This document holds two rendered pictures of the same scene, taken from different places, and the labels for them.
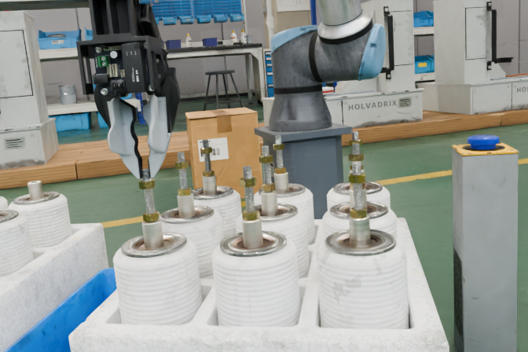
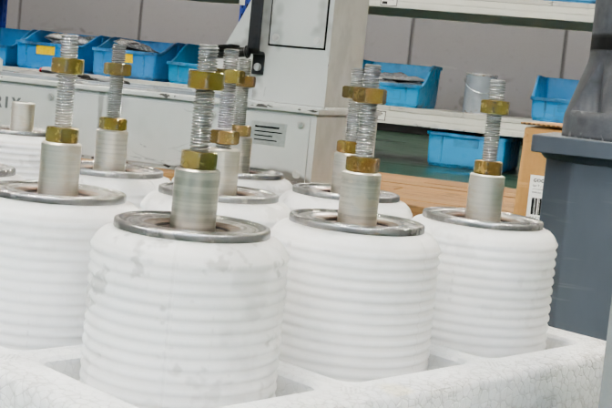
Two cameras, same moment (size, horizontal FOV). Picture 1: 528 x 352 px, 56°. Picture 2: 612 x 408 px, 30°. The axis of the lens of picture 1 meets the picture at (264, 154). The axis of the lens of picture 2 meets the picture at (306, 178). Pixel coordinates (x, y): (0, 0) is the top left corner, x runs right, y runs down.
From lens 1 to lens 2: 47 cm
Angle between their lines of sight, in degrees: 34
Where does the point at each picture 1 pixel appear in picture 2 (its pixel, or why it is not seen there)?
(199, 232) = not seen: hidden behind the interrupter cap
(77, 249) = not seen: hidden behind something
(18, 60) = not seen: outside the picture
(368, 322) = (104, 378)
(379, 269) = (137, 262)
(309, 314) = (70, 351)
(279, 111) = (579, 90)
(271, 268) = (18, 226)
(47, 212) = (13, 154)
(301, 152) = (594, 192)
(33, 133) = (303, 121)
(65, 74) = (522, 64)
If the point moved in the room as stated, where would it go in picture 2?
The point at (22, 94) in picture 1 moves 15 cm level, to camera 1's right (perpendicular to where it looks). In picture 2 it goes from (306, 45) to (359, 48)
